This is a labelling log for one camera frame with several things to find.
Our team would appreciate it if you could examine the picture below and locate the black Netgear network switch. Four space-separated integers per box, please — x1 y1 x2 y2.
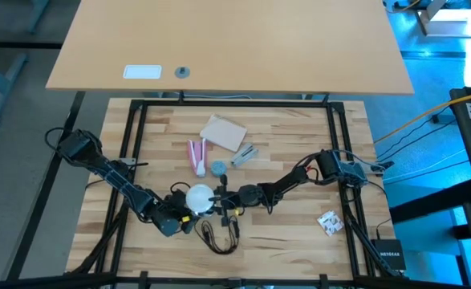
370 238 408 271

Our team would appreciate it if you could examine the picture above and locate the black lamp power cord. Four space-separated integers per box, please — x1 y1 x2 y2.
169 181 242 255

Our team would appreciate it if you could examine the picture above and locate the chrome lamp socket base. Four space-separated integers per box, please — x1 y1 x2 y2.
190 200 220 220

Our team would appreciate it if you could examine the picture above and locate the white globe lightbulb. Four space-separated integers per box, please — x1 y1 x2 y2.
185 183 216 215

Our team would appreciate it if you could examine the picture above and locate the black floor cable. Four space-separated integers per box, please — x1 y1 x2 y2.
375 104 455 160

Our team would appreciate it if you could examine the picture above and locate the teal patterned bowl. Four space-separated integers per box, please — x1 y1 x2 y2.
210 161 228 178

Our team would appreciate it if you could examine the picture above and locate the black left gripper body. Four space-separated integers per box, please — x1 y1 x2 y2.
158 191 198 238

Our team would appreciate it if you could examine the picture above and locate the grey metal stapler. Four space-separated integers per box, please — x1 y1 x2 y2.
230 142 259 168

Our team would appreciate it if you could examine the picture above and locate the yellow hanging cable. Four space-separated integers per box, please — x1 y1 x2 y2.
373 88 471 145

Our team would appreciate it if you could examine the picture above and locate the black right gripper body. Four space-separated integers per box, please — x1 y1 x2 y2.
217 174 265 228

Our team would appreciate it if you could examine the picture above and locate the white printed paper card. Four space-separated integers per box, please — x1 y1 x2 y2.
317 210 345 237

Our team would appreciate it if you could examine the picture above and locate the brown cardboard notebook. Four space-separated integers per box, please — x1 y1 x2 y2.
199 114 248 153

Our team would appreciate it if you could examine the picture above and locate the black aluminium table frame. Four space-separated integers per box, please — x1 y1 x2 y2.
64 98 407 289

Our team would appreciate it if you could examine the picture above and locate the white box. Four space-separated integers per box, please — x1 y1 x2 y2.
415 0 471 39

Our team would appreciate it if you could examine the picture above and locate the white rectangular desk plate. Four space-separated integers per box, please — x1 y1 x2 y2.
123 64 163 80

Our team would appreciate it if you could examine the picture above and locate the beige wooden desk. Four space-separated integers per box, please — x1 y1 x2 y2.
45 0 416 96

